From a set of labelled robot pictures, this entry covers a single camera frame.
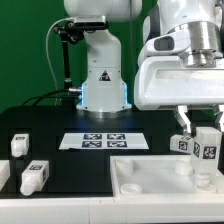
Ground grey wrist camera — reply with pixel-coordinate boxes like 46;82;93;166
151;36;175;51

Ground black cables on table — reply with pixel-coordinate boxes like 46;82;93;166
21;87;83;107

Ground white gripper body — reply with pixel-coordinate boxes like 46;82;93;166
134;56;224;110

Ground marker sheet with tags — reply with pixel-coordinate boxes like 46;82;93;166
59;133;148;150

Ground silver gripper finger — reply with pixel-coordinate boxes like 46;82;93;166
214;104;224;133
174;105;191;136

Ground thin black hanging cable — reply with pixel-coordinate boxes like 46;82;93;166
127;0;141;106

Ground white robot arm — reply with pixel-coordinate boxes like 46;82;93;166
64;0;224;135

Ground grey camera cable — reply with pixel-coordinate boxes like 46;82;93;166
45;17;75;93

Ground white square tabletop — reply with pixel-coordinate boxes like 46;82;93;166
110;155;224;196

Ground white front fence rail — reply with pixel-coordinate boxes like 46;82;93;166
0;198;224;224

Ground black camera on stand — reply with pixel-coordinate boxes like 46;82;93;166
65;15;108;31

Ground black camera stand pole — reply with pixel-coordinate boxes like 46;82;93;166
54;25;84;89

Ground white left fence block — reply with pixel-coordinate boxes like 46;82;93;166
0;160;10;191

